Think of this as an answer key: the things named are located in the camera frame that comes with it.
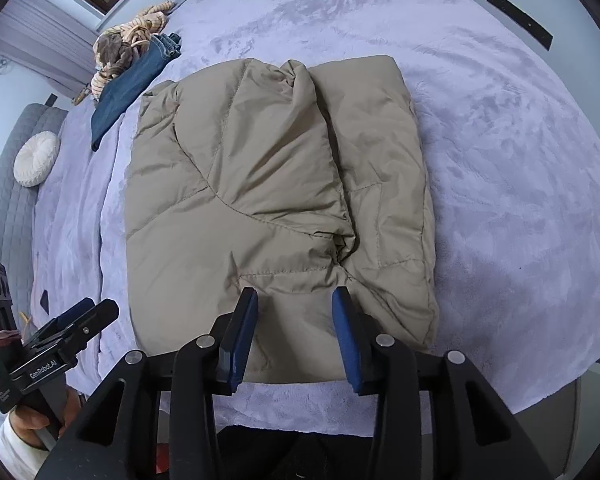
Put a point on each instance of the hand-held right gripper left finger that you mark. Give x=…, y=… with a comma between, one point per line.
x=244, y=320

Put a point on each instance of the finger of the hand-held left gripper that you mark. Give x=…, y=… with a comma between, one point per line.
x=77, y=310
x=97, y=317

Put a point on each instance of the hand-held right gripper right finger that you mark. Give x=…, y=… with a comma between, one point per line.
x=344, y=325

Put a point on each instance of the beige puffer jacket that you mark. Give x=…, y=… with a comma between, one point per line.
x=255, y=185

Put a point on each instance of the person's left forearm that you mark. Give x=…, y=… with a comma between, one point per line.
x=15, y=452

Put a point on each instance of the person's left hand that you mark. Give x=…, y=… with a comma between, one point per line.
x=27, y=417

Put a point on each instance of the grey quilted headboard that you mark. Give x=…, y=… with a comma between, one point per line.
x=5, y=210

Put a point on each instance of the person's dark clothing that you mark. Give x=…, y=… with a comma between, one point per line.
x=290, y=455

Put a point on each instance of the white round cushion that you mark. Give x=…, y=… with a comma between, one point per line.
x=36, y=159

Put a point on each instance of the lavender fleece blanket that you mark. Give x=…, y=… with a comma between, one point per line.
x=480, y=160

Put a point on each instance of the blue jeans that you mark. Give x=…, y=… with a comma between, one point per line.
x=125, y=85

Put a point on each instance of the grey cabinet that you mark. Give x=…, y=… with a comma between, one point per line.
x=587, y=410

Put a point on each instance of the black strip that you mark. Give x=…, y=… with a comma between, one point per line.
x=520, y=17

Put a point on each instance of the small black wall fixture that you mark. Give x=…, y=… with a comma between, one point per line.
x=51, y=101

